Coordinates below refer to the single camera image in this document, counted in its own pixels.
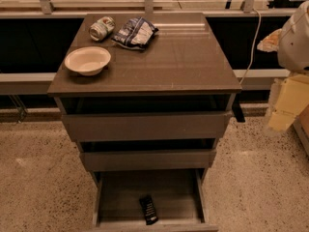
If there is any blue white chip bag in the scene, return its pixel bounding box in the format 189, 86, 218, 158
112, 17, 158, 50

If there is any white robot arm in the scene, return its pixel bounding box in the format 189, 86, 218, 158
257, 1, 309, 131

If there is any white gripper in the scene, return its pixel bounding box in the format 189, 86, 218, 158
257, 29, 309, 132

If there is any cardboard box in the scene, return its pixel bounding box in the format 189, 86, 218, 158
294, 105, 309, 156

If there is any grey metal railing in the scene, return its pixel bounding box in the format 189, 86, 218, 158
0, 0, 295, 95

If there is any top grey drawer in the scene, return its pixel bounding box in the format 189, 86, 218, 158
53, 95, 234, 143

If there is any grey drawer cabinet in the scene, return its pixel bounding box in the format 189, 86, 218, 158
46, 12, 246, 232

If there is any crushed green white can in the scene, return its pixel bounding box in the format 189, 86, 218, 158
89, 16, 115, 42

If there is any black rxbar chocolate bar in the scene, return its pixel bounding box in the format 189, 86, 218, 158
139, 195, 158, 225

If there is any white bowl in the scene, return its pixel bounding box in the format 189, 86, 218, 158
65, 46, 111, 76

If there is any middle grey drawer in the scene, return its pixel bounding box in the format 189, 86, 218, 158
80, 139, 216, 172

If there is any bottom grey open drawer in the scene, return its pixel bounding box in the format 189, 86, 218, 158
88, 169, 218, 232

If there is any white cable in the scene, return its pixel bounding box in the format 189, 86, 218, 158
239, 7, 263, 85

